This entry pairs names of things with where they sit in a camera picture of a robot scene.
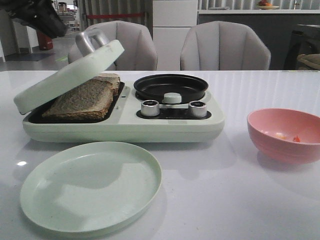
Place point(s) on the mint green sandwich maker lid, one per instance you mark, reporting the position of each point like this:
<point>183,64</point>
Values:
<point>98,53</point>

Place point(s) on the cooked shrimp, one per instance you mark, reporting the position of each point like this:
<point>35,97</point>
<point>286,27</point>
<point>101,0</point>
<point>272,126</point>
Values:
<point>296,139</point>
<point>281,136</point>

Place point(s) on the grey kitchen counter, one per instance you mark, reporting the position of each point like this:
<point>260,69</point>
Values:
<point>286,34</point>

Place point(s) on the grey upholstered chair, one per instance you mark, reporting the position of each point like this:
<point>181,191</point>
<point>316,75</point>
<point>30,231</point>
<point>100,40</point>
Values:
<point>139,49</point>
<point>223,46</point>

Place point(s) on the white bread slice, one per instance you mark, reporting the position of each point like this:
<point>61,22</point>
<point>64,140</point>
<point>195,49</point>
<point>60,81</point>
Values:
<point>88,101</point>
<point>113,81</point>

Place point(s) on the pink plastic bowl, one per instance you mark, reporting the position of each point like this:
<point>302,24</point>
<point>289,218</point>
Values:
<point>264,123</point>

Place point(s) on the red bin in background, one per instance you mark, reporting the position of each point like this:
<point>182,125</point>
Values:
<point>45,42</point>

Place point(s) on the left silver control knob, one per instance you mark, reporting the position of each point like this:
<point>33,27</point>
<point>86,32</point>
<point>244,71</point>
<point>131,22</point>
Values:
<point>150,108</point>

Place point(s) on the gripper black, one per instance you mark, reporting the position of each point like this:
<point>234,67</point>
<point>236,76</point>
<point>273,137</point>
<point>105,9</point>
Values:
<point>37,14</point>

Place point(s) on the mint green breakfast maker base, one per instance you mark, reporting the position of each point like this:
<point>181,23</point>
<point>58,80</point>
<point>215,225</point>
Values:
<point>123,125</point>

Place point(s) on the white cabinet in background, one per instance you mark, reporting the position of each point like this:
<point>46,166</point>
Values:
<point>172,19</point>

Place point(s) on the mint green round plate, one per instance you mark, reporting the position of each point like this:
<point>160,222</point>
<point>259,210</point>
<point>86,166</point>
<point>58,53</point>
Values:
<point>91,189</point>

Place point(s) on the fruit bowl on counter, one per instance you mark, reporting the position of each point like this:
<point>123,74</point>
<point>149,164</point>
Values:
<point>266,5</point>

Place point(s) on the right silver control knob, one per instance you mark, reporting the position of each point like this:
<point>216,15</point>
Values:
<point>197,109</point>

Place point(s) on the left grey upholstered chair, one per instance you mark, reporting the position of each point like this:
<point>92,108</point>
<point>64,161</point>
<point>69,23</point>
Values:
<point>139,49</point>

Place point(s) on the black round frying pan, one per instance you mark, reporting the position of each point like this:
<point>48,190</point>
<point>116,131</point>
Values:
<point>154,87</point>

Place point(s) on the right grey upholstered chair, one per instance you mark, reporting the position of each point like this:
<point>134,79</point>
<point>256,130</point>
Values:
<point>223,46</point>

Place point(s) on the silver control knob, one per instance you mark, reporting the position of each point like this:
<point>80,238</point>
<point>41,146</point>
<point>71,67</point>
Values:
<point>197,109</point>
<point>150,108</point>

